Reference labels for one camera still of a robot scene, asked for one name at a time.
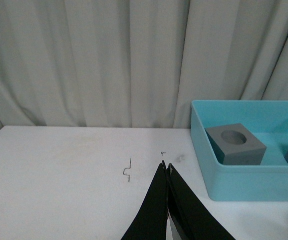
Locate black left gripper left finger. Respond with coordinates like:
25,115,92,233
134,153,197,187
122,161,168,240

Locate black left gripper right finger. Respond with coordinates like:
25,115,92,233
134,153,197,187
167,164,234,240

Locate gray block with round hole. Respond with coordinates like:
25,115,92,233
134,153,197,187
205,123,266,165

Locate light blue plastic box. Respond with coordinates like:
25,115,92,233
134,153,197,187
191,100,288,202

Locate white curtain backdrop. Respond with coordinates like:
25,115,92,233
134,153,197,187
0,0,288,129

